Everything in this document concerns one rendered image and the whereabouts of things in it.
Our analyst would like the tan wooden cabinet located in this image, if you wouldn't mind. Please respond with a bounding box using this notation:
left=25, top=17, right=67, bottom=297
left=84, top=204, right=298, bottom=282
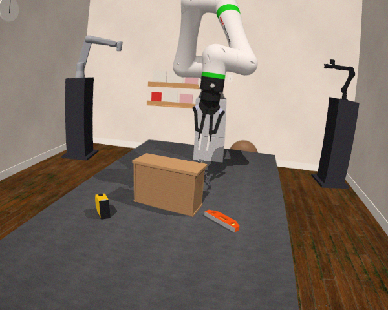
left=132, top=153, right=207, bottom=217

